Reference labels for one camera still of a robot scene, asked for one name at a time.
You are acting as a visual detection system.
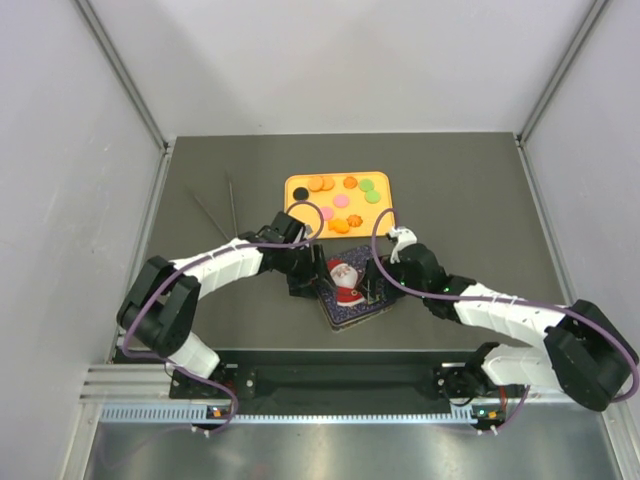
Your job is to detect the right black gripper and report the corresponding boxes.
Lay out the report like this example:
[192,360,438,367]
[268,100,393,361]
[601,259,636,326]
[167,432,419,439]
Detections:
[356,255,429,303]

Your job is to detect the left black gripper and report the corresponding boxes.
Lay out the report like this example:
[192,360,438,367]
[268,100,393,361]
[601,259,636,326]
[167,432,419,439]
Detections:
[278,242,337,299]

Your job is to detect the gold tin lid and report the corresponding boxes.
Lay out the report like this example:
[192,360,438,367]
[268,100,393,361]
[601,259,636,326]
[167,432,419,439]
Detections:
[317,245,395,332]

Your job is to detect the gold cookie tin box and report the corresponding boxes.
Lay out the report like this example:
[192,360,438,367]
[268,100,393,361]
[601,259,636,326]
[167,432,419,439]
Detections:
[329,308,390,333]

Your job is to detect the metal tongs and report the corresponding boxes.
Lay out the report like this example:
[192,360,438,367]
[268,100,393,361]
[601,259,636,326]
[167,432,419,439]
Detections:
[185,169,239,242]

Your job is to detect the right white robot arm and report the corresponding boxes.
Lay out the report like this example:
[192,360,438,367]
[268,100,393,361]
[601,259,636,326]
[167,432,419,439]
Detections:
[365,243,639,412]

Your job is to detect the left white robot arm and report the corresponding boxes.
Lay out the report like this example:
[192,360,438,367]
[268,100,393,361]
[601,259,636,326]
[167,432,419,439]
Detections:
[116,212,334,397]

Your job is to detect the orange swirl cookie lower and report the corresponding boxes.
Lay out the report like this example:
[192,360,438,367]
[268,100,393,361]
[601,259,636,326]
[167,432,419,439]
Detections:
[347,214,363,228]

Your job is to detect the orange swirl cookie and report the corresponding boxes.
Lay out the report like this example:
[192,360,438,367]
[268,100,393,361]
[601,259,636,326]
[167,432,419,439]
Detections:
[347,214,363,228]
[343,176,359,190]

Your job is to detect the pink cookie lower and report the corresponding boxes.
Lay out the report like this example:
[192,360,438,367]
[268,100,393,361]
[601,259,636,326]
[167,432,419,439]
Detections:
[322,207,334,220]

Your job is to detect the pink cookie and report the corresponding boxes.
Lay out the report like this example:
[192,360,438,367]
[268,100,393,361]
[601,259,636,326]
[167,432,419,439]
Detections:
[333,194,350,208]
[322,207,334,220]

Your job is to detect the orange plastic tray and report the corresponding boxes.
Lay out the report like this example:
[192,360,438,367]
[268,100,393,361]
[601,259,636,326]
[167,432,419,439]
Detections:
[284,171,396,239]

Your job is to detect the pink cookie upper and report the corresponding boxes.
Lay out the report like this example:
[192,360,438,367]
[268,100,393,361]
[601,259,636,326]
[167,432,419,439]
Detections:
[333,194,350,208]

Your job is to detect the black sandwich cookie top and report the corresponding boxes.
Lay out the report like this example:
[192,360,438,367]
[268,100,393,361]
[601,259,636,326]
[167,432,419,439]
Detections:
[292,187,310,201]

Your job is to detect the green cookie lower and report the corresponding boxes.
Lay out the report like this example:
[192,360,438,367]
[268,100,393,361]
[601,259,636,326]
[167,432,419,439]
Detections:
[365,190,381,204]

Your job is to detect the green cookie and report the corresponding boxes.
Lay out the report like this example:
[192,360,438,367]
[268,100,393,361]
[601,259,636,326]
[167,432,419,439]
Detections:
[365,190,381,204]
[358,178,375,192]

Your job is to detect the round biscuit top left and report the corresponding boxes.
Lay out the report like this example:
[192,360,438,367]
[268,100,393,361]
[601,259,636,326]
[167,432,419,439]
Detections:
[307,176,324,192]

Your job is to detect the orange swirl cookie upper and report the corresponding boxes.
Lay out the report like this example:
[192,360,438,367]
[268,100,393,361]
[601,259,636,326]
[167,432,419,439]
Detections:
[343,176,359,190]

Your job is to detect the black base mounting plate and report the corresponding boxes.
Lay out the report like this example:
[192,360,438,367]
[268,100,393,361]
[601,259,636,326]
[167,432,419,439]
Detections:
[169,350,504,413]

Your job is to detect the green cookie upper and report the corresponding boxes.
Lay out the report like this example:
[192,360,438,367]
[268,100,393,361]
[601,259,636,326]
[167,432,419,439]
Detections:
[358,178,375,192]

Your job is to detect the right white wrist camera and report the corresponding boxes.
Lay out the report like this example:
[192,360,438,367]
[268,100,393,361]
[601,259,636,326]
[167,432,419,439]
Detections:
[386,226,417,264]

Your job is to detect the white slotted cable duct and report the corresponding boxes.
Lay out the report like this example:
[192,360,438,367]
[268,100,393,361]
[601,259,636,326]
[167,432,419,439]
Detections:
[99,403,481,425]

